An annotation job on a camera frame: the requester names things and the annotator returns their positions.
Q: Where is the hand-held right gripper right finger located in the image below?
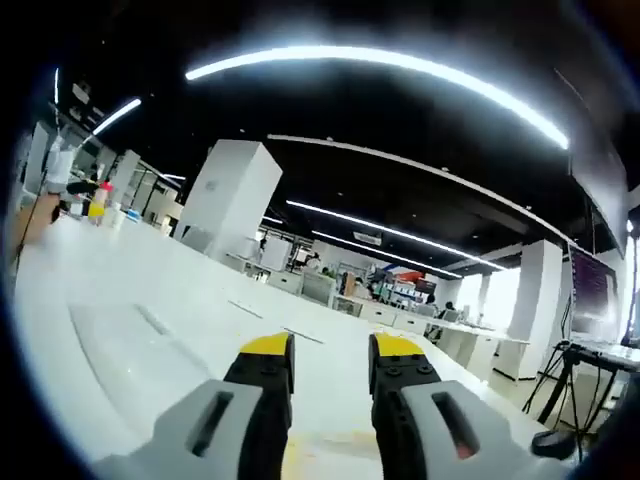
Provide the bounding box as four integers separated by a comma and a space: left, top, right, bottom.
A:
368, 331, 582, 480

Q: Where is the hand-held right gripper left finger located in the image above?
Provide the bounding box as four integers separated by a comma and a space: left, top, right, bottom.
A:
92, 330, 297, 480

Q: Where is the transparent plastic bag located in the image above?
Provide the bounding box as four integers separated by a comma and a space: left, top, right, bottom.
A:
68, 298, 217, 417

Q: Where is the orange bottle with red cap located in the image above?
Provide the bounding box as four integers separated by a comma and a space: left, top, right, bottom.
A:
88, 180, 114, 226

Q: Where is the row of white office desks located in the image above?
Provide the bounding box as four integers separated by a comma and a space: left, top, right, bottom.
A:
224, 249, 532, 387

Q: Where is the short ceiling light strip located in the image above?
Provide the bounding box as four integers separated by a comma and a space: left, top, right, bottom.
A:
92, 97, 144, 136

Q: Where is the black round base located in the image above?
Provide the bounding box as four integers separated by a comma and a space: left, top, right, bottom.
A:
529, 429, 577, 462

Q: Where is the black tripod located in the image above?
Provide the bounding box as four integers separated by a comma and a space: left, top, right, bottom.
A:
522, 342, 621, 454

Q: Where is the white square pillar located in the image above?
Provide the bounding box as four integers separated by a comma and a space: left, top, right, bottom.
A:
507, 239, 564, 347
173, 139, 284, 262

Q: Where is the dark flat equipment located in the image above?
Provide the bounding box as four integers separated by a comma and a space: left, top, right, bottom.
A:
562, 341, 640, 372

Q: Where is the dark display screen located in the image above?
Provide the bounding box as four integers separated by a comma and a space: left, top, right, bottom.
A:
569, 244, 622, 324

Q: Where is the long ceiling light strip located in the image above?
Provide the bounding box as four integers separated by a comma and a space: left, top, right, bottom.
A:
184, 44, 571, 151
284, 199, 507, 272

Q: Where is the thin black cable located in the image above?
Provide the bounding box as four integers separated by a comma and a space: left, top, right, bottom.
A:
13, 197, 42, 266

